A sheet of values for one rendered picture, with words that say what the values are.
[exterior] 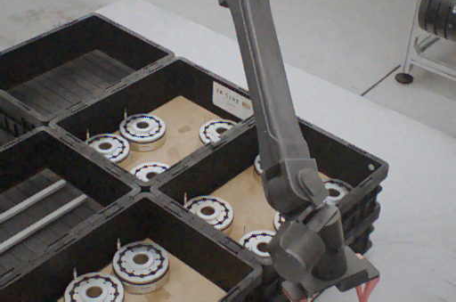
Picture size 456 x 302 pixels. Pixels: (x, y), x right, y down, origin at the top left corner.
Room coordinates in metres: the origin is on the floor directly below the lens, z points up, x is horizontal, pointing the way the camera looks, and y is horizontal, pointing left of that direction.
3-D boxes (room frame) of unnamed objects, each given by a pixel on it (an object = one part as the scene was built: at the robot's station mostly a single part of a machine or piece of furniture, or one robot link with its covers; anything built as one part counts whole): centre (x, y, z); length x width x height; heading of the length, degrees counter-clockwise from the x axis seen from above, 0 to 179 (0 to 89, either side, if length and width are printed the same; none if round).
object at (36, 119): (1.63, 0.36, 0.92); 0.40 x 0.30 x 0.02; 140
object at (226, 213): (1.21, 0.03, 0.86); 0.10 x 0.10 x 0.01
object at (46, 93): (1.63, 0.36, 0.87); 0.40 x 0.30 x 0.11; 140
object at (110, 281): (0.98, 0.21, 0.86); 0.10 x 0.10 x 0.01
